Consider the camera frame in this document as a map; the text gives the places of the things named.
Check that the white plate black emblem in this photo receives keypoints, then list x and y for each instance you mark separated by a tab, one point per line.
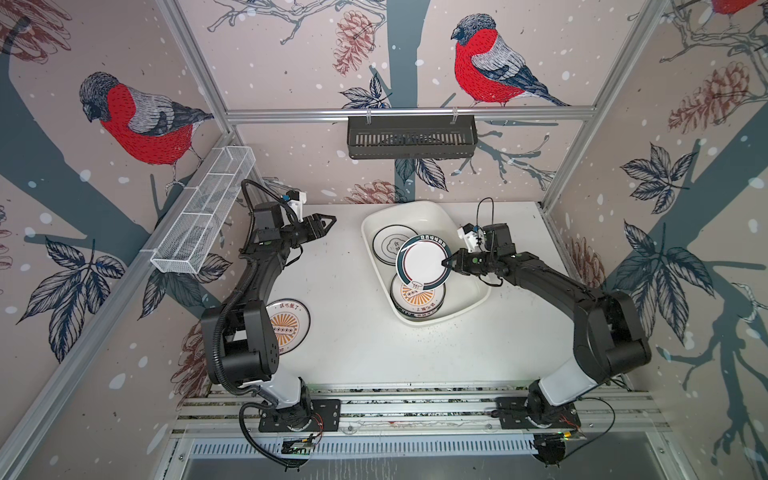
387	242

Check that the white wire mesh basket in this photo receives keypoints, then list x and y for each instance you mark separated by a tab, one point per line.
193	233

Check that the black wall basket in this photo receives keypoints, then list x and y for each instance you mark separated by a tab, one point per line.
411	137

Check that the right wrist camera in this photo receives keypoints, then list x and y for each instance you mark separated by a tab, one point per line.
472	236

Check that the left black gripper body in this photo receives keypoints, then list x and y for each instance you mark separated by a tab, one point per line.
302	233

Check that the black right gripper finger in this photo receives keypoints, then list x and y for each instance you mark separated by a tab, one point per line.
457	257
456	267

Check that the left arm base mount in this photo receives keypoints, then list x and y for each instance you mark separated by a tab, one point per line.
312	416

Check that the white plastic bin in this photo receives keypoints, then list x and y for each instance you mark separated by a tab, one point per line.
463	293

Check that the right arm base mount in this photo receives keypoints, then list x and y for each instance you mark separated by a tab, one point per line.
521	412

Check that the orange sunburst plate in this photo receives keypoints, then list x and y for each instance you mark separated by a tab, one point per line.
291	322
416	304

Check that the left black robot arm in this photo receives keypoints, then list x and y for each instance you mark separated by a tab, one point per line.
240	344

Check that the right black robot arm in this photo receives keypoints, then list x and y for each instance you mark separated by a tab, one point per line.
608	336

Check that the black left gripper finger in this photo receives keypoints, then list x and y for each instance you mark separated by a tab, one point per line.
327	221
319	233

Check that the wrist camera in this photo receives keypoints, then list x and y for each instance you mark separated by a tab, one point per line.
296	199
472	236

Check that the green red ring plate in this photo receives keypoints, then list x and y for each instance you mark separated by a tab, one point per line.
419	262

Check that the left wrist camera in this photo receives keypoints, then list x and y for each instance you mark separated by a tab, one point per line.
296	199

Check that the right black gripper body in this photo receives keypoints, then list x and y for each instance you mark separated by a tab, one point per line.
479	262

